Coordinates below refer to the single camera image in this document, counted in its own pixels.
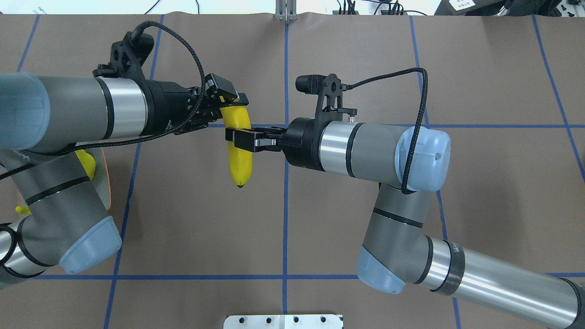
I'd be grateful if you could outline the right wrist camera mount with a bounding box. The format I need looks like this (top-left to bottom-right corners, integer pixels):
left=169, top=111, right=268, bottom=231
left=295, top=74, right=357, bottom=126

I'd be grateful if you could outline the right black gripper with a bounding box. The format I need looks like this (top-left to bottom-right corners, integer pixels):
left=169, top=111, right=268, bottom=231
left=225, top=118, right=324, bottom=171

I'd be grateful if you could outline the grey square plate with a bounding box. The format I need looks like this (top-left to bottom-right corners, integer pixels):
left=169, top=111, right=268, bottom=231
left=85, top=148, right=112, bottom=211

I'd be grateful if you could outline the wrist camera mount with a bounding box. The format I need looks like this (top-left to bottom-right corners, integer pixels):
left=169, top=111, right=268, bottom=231
left=92, top=32, right=154, bottom=82
left=295, top=74, right=357, bottom=126

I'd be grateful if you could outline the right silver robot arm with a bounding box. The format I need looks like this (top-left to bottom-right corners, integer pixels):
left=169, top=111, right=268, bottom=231
left=205, top=122, right=584, bottom=329

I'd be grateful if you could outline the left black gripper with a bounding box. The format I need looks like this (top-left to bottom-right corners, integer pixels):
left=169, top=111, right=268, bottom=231
left=144, top=73, right=250, bottom=137

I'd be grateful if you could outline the black camera cable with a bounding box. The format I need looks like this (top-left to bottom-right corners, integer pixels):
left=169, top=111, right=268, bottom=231
left=343, top=68, right=429, bottom=195
left=0, top=21, right=207, bottom=180

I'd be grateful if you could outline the white pedestal column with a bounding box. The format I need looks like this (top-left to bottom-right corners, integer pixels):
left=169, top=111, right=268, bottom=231
left=223, top=314, right=345, bottom=329

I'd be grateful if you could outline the left black camera cable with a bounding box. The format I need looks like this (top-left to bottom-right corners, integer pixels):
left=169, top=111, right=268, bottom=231
left=0, top=21, right=207, bottom=180

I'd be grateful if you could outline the yellow banana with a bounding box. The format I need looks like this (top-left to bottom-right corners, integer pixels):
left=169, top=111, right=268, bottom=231
left=75, top=149, right=97, bottom=181
left=218, top=95, right=254, bottom=189
left=15, top=206, right=31, bottom=215

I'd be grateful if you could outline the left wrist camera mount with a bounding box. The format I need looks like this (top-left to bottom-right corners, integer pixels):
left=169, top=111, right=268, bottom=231
left=92, top=32, right=154, bottom=82

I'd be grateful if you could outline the right black camera cable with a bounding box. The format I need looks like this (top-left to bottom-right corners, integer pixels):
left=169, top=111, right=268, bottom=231
left=343, top=68, right=429, bottom=195

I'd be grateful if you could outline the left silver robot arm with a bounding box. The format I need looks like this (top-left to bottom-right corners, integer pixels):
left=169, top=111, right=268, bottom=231
left=1, top=72, right=249, bottom=289

